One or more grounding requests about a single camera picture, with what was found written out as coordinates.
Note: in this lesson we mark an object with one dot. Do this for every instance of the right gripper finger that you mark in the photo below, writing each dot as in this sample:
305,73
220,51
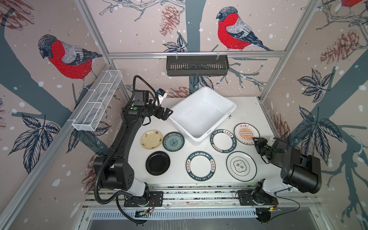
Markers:
260,140
259,147

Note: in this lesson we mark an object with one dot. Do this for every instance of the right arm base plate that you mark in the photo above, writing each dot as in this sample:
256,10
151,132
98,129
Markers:
248,197

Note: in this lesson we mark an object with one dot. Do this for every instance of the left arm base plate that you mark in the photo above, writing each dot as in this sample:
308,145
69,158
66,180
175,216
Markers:
152,199

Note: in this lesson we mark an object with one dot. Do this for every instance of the green rim plate front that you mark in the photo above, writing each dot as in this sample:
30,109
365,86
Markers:
200,166

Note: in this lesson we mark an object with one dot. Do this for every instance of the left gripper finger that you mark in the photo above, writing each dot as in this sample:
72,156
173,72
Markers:
160,112
165,114

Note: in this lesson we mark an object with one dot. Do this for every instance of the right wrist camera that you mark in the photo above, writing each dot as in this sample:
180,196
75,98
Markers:
272,142

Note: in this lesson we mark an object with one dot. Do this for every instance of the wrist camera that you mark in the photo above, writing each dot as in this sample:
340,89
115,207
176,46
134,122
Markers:
272,142
161,95

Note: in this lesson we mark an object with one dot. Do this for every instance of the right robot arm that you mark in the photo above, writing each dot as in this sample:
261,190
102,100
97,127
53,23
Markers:
285,169

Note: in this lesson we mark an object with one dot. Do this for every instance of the horizontal aluminium frame bar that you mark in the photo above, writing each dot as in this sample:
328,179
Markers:
233,54

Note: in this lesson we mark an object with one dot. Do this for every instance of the cream yellow small plate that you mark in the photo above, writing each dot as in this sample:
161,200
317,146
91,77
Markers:
151,139

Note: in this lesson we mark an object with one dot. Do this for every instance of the teal patterned small plate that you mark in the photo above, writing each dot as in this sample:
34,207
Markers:
173,141

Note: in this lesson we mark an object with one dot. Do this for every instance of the white plastic bin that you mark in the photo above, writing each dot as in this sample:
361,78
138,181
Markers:
198,115

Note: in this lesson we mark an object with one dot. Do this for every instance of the white wire mesh basket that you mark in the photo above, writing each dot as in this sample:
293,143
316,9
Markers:
92,112

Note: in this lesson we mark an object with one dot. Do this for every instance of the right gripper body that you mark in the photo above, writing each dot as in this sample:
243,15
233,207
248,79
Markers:
265,149

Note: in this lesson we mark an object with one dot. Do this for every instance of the green rim plate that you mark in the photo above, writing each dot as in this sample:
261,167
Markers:
200,166
223,141

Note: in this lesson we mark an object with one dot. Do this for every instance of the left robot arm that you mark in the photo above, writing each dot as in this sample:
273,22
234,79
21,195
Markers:
114,175

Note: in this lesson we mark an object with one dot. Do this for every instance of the black round plate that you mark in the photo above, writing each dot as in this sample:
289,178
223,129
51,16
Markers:
158,163

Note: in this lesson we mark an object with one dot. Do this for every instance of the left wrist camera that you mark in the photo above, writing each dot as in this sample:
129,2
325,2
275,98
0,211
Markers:
161,95

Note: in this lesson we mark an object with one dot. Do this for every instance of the orange sunburst plate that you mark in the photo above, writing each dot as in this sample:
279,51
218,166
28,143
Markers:
245,133

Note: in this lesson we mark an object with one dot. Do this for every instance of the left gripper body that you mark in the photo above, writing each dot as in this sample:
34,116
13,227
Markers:
152,109

